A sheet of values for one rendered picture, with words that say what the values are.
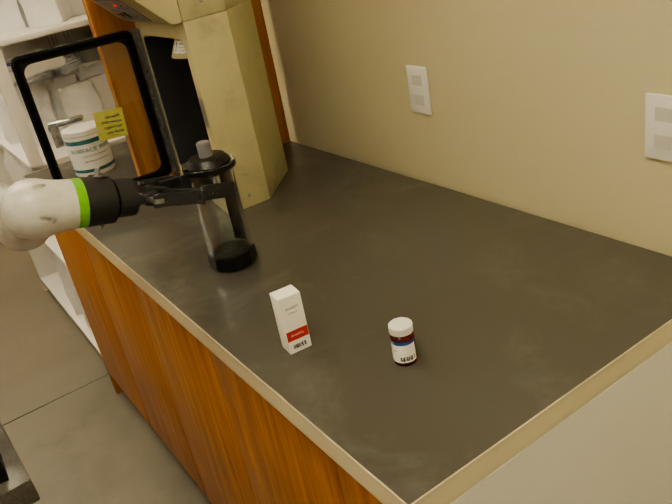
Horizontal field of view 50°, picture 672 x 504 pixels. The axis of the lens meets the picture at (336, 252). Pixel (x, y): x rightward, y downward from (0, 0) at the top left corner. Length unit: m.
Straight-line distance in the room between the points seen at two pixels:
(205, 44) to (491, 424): 1.10
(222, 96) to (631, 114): 0.91
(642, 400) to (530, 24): 0.71
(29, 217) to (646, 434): 1.08
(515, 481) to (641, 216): 0.60
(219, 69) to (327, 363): 0.84
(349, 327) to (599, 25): 0.67
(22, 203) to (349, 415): 0.67
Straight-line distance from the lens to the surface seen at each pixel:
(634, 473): 1.32
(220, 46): 1.76
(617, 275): 1.34
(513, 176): 1.62
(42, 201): 1.35
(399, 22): 1.76
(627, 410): 1.21
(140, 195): 1.41
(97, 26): 2.04
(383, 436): 1.02
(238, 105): 1.79
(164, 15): 1.70
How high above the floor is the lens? 1.61
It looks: 26 degrees down
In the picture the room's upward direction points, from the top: 11 degrees counter-clockwise
